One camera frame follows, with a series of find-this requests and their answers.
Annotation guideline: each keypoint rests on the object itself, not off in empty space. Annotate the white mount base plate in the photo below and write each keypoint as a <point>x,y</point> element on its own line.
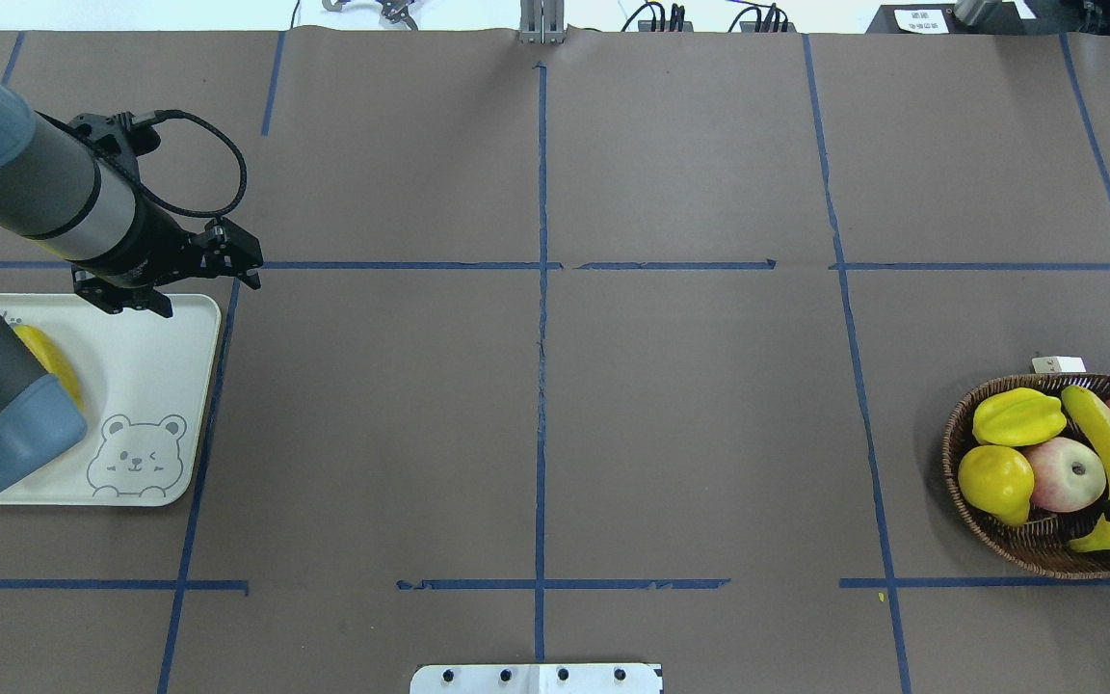
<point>603,677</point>

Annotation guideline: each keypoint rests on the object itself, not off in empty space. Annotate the yellow pear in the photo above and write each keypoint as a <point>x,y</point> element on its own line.
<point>999,480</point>

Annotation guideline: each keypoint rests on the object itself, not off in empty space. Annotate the cream bear-print tray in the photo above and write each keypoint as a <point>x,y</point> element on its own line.
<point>144,382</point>

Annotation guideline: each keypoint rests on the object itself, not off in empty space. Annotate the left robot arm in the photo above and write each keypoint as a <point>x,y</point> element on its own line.
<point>72,195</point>

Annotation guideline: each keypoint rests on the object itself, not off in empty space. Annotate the brown wicker basket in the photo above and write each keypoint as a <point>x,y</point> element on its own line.
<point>1042,545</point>

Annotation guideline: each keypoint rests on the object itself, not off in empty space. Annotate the aluminium frame post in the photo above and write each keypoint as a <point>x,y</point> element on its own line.
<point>542,21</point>

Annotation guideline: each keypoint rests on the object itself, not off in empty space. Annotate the white basket tag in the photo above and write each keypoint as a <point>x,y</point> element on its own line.
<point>1058,365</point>

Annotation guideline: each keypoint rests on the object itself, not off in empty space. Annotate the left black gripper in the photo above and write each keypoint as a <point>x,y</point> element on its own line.
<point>148,248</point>

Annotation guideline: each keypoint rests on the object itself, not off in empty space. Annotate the yellow lemon-shaped fruit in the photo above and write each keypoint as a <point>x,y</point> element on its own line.
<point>1018,417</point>

